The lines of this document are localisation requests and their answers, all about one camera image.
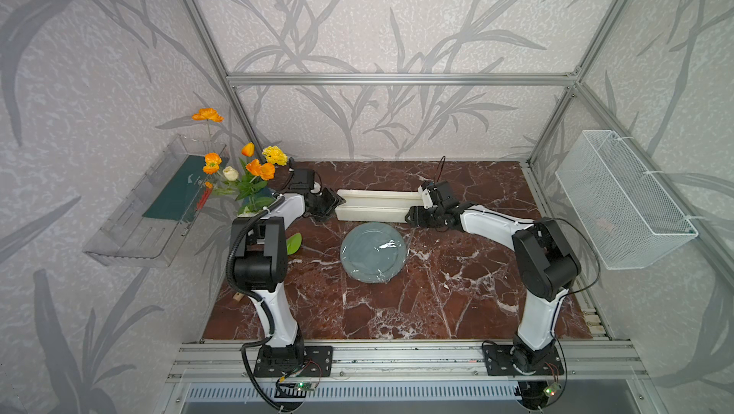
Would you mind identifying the white plastic wrap dispenser box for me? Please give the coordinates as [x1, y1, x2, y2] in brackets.
[335, 190, 424, 224]

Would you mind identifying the grey-green round plate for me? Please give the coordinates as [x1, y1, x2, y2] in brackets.
[339, 221, 409, 285]

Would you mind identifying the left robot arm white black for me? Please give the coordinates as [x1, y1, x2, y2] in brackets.
[225, 169, 343, 365]

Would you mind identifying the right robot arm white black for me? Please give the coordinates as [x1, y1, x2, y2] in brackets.
[405, 181, 581, 375]

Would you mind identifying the flower bouquet in glass vase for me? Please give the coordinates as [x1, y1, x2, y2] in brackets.
[204, 142, 289, 214]

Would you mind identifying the red pen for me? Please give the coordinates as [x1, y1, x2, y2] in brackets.
[196, 182, 214, 211]

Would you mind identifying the dark green notebook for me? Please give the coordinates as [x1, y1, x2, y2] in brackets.
[143, 155, 215, 223]

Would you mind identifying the left green circuit board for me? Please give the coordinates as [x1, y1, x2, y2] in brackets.
[276, 380, 319, 396]

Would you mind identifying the right small circuit board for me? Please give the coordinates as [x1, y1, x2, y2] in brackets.
[543, 382, 563, 398]

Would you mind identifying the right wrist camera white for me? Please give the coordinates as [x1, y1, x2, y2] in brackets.
[419, 184, 434, 209]

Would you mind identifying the green garden trowel yellow handle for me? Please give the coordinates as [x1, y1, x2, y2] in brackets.
[286, 232, 303, 257]

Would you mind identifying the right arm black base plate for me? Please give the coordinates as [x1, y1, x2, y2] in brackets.
[481, 341, 566, 377]

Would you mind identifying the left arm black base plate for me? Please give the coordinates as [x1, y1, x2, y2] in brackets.
[253, 345, 334, 378]

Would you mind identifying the clear acrylic wall shelf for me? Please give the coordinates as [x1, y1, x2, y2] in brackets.
[82, 134, 229, 268]

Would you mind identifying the white wire mesh basket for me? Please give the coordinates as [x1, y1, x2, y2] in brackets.
[556, 130, 699, 271]

